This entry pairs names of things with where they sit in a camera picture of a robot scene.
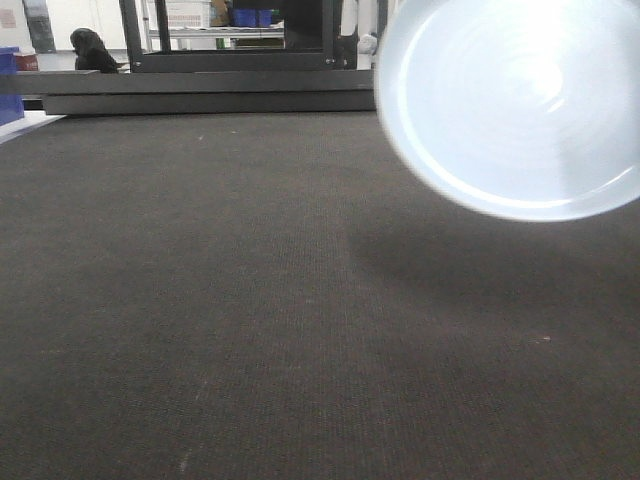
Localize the blue bins on background shelf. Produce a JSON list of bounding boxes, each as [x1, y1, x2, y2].
[[232, 8, 272, 28]]

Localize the blue bin at left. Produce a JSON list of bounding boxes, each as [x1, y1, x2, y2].
[[1, 46, 24, 126]]

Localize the light blue round tray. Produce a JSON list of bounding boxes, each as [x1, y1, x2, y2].
[[375, 1, 639, 222]]

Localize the black frame stand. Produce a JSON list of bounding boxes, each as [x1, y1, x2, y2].
[[119, 0, 336, 73]]

